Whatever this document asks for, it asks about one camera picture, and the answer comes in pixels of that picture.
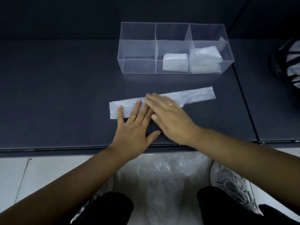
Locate stack of plastic bags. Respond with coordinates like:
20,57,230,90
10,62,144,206
189,45,223,74

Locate person's left hand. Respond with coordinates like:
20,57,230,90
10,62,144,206
109,100,162,161

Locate person's right hand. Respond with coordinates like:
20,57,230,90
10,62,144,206
145,93,203,147

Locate black trousers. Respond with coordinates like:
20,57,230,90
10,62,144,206
71,186,300,225

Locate pile of plastic bags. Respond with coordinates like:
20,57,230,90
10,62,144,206
113,152,214,225

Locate black white striped tote bag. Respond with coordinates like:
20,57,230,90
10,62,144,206
268,38,300,90

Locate person's left grey shoe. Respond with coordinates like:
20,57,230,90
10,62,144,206
70,177,114,225

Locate person's right forearm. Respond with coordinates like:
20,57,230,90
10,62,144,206
191,127,300,209

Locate person's left forearm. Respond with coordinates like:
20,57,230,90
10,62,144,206
0,147,127,225

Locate person's grey shoe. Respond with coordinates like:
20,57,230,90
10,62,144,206
70,177,114,225
210,161,260,215

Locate clear three-compartment plastic box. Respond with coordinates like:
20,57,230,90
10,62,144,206
117,22,235,75

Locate person's right grey shoe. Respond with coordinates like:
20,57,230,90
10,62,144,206
210,161,260,215

